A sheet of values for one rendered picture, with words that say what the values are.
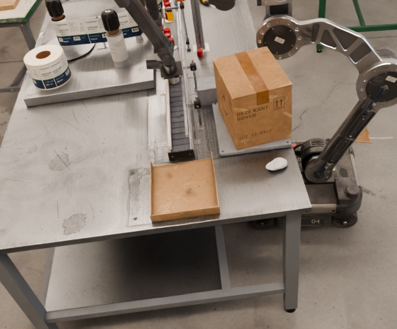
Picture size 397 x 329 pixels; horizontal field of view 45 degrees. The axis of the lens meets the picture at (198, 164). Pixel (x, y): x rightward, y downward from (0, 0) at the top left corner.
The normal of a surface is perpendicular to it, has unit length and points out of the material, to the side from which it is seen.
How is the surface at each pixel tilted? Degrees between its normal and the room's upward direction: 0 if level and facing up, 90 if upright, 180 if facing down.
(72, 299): 0
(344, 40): 90
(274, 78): 0
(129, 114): 0
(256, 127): 90
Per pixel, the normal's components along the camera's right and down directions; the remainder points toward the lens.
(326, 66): -0.12, -0.71
